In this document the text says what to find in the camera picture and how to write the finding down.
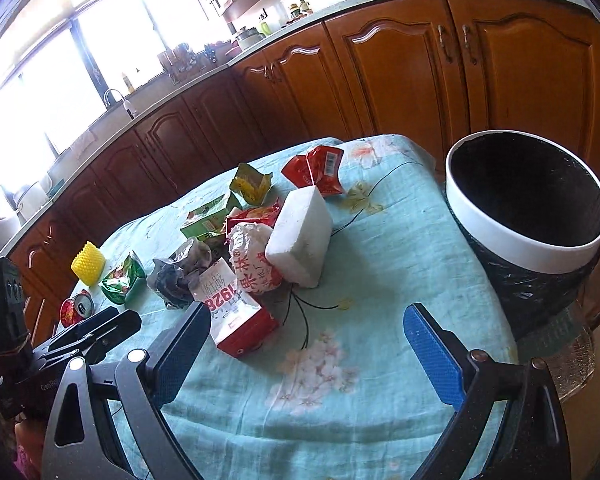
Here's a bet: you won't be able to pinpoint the red white 1928 milk carton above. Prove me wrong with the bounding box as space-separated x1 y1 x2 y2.
192 259 278 359

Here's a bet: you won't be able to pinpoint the yellow snack wrapper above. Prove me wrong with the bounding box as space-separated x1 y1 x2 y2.
230 162 273 206

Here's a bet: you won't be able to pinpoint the red orange snack wrapper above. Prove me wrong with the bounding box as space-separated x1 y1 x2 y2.
282 145 344 197

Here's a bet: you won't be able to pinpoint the brown wooden kitchen cabinets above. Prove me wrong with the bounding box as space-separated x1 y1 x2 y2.
4 0 600 341

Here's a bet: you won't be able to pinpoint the crushed red soda can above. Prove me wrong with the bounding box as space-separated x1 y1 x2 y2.
59 289 94 328

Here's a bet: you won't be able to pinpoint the glass stool under bin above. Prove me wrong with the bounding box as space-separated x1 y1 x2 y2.
517 300 595 403

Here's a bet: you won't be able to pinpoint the yellow honeycomb foam sleeve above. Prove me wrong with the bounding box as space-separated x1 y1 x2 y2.
71 242 106 287

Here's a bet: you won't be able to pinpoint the green crumpled snack bag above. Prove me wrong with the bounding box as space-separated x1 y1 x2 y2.
100 250 146 306

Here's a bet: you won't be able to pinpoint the grey crumpled plastic bag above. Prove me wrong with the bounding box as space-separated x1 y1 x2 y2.
147 238 212 309

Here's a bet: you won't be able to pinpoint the light blue floral tablecloth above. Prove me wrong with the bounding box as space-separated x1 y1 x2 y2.
54 133 519 480

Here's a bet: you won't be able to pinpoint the black bin with white rim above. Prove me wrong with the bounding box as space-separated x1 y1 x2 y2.
445 130 600 339

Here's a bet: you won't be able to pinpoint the green drink carton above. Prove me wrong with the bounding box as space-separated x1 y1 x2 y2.
180 191 242 238

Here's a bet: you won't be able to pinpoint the red white crumpled paper bag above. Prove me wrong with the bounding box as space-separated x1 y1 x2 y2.
228 222 283 295

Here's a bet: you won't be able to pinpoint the chrome sink faucet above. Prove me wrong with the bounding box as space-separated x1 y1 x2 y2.
102 88 137 119

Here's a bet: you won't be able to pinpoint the red snack packet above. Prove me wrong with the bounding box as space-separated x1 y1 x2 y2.
224 198 282 235

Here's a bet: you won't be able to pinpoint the white foam block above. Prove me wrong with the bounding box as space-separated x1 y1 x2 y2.
265 185 332 288

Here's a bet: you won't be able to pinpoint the white rice cooker pot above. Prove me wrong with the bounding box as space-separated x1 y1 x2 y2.
235 27 265 51

